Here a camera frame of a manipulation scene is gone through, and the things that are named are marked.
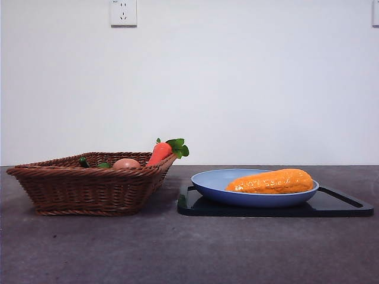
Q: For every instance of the blue round plate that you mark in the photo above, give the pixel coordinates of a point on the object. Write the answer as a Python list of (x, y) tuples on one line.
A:
[(213, 186)]

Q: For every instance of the orange corn cob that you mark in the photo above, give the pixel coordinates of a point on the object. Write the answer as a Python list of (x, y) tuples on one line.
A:
[(272, 182)]

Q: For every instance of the brown wicker basket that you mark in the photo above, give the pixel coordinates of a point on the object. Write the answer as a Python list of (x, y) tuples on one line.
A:
[(89, 189)]

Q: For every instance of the orange carrot with green leaves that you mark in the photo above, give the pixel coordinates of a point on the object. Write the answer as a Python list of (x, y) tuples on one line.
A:
[(160, 154)]

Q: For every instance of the pale brown egg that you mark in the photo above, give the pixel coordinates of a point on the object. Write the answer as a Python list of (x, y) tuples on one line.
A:
[(127, 163)]

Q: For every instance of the green pepper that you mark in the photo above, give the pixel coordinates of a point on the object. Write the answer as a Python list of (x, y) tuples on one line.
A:
[(84, 163)]

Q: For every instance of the black rectangular tray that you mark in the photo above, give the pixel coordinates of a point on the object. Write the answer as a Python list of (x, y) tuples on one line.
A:
[(340, 207)]

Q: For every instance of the white wall socket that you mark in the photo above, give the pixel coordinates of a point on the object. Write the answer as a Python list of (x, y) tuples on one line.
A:
[(123, 13), (376, 13)]

